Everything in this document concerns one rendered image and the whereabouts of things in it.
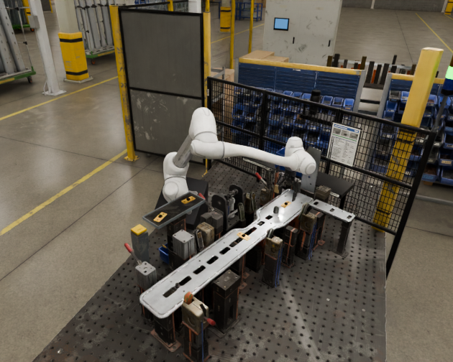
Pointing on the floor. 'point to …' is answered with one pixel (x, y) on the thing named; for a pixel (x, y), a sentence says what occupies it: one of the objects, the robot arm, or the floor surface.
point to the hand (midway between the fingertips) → (287, 195)
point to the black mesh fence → (329, 147)
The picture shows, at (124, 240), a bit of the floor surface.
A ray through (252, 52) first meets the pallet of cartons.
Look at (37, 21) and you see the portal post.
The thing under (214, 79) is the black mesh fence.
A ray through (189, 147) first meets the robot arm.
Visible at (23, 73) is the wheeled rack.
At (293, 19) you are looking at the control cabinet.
